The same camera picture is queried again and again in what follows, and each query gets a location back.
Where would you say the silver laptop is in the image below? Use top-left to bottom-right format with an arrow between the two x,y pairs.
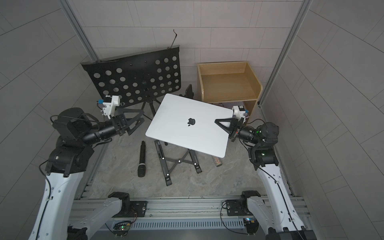
146,94 -> 233,158

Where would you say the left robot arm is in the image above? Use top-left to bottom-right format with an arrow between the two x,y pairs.
29,108 -> 144,240

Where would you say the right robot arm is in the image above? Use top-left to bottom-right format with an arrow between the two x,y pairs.
215,118 -> 317,240

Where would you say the black folding laptop stand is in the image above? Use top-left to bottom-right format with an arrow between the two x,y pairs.
154,140 -> 202,187

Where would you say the cartoon cat picture book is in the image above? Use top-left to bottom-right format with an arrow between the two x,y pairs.
214,103 -> 236,110

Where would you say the black perforated music stand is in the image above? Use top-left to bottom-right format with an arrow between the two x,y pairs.
82,44 -> 181,110

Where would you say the black microphone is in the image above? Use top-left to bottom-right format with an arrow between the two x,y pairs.
138,141 -> 146,178

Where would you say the wooden two-tier shelf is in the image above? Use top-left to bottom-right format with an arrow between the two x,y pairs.
197,61 -> 263,121

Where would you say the black phone tripod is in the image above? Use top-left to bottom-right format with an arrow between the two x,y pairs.
179,84 -> 194,100

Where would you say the left circuit board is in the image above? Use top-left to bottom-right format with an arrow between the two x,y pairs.
114,221 -> 133,235

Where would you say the circuit board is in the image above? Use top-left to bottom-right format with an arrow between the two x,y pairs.
114,221 -> 133,235
244,218 -> 260,235

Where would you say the right circuit board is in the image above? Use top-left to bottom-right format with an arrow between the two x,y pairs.
244,218 -> 260,235

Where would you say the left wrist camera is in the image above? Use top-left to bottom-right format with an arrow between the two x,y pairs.
97,95 -> 121,119

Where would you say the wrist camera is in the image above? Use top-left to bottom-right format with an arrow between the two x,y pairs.
97,95 -> 121,119
232,106 -> 249,122

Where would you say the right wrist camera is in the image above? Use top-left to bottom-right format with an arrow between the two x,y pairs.
232,106 -> 249,122

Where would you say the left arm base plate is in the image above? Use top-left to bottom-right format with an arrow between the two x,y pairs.
113,201 -> 148,218

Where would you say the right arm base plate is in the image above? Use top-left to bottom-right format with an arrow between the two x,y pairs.
225,200 -> 250,217

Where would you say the aluminium mounting rail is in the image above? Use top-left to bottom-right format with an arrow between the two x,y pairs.
68,196 -> 310,223

